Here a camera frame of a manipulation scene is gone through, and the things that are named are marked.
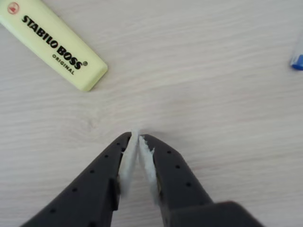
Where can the blue capped ballpoint pen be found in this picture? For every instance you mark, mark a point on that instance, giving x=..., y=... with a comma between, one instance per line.
x=297, y=62

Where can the yellow Stabilo Boss highlighter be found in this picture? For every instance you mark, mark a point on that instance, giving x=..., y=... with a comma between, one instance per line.
x=54, y=42

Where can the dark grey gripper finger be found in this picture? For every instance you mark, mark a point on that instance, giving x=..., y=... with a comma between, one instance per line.
x=180, y=189
x=82, y=201

